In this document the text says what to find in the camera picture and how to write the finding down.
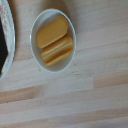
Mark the white oval bowl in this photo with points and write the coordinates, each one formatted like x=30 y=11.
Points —
x=54 y=67

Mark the yellow food piece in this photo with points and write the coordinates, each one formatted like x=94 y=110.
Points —
x=52 y=31
x=57 y=50

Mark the white floral rim plate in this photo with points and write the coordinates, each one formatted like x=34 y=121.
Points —
x=10 y=40

